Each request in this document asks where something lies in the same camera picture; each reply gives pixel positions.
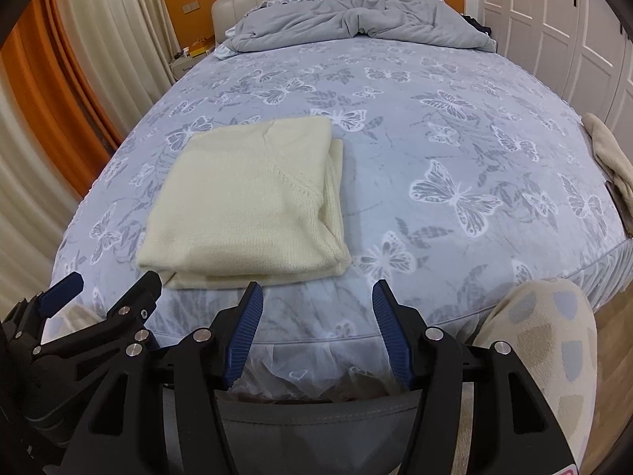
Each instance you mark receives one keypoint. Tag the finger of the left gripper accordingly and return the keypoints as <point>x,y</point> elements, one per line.
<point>133,308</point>
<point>29,316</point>

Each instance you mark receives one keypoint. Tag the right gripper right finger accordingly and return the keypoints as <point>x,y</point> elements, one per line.
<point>514,430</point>

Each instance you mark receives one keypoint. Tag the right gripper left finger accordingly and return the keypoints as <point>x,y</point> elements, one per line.
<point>198,395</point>

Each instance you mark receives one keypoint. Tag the cream knit sweater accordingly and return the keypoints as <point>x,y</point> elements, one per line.
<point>252,202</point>

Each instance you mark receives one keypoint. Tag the grey storage bag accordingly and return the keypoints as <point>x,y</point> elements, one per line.
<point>293,437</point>

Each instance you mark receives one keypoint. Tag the patterned pyjama knee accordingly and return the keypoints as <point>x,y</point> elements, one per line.
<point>551,327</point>

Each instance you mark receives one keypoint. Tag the bedside table with items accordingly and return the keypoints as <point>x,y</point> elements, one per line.
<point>190,56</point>

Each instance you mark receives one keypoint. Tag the cream and orange curtains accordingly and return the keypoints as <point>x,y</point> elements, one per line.
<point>76,77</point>

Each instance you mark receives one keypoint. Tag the beige garment at bed edge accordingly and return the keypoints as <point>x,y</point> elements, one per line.
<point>607,152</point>

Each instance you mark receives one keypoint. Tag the grey crumpled duvet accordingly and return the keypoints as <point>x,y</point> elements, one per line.
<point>287,23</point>

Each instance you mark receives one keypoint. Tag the white wardrobe doors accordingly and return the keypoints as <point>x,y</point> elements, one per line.
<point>578,48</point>

